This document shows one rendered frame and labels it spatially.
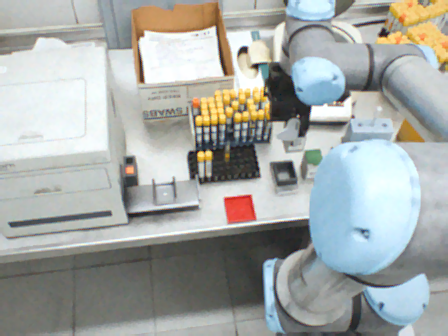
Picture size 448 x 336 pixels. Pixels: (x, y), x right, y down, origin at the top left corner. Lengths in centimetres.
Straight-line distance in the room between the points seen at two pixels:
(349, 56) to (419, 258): 43
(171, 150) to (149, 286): 89
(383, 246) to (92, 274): 179
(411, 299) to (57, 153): 65
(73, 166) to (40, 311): 120
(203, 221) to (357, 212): 80
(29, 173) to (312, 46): 57
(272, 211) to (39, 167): 54
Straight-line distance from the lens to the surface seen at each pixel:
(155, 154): 130
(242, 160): 126
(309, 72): 77
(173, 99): 131
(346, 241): 43
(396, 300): 85
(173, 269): 210
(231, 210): 121
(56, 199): 110
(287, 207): 123
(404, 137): 138
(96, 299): 210
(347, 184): 43
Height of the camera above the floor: 193
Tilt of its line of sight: 56 degrees down
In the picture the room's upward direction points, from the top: 2 degrees clockwise
